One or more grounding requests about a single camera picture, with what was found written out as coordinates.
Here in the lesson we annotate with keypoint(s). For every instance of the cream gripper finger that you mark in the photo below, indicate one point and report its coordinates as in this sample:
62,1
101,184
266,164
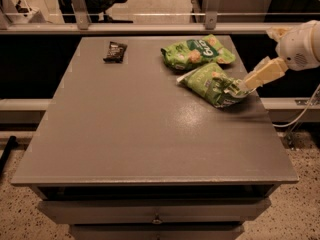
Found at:
276,33
266,71

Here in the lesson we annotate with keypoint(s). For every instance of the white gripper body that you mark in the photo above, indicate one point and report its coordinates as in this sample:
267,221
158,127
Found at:
294,49

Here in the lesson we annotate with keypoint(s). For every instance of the green jalapeno chip bag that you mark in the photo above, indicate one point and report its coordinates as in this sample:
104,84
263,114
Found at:
215,86

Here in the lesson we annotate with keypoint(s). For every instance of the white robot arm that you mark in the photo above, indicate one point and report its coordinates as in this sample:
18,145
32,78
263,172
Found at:
298,48

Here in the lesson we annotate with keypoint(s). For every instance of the green rice chip bag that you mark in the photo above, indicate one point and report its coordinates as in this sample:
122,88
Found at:
192,53

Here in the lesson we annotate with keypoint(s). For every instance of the grey metal railing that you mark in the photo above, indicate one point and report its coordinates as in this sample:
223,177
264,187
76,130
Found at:
75,17

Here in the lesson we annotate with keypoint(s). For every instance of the dark brown snack bar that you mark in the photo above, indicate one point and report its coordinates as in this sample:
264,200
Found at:
115,52

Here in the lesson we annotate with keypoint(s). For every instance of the black office chair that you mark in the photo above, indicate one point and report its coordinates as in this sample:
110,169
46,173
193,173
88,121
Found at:
95,0

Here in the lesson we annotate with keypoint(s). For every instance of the grey upper drawer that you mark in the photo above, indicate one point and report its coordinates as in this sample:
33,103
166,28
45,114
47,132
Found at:
153,211

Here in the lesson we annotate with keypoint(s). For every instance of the grey drawer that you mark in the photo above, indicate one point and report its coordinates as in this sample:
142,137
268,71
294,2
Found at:
160,232
153,211

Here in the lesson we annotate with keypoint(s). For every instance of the grey lower drawer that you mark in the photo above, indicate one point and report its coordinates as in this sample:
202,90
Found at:
160,232

